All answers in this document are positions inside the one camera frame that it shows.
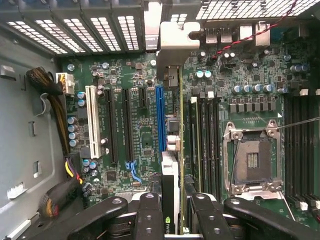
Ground long black expansion slot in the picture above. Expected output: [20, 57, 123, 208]
[121, 88, 135, 161]
[104, 88, 119, 165]

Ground green motherboard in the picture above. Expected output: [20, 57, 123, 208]
[61, 22, 320, 227]

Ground short black expansion slot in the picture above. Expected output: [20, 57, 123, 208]
[138, 87, 149, 110]

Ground yellow and black power wires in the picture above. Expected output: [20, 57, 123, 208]
[25, 66, 86, 219]

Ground blue expansion slot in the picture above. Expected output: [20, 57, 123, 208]
[155, 85, 167, 153]

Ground red and black twisted wire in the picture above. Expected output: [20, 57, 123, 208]
[211, 0, 299, 61]

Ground white expansion slot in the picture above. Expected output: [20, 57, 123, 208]
[84, 85, 102, 160]

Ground open PC case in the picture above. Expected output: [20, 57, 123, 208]
[0, 0, 320, 240]

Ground thin socket locking lever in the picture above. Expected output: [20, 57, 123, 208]
[275, 116, 320, 131]

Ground metal CPU socket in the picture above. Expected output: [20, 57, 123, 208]
[221, 119, 285, 200]

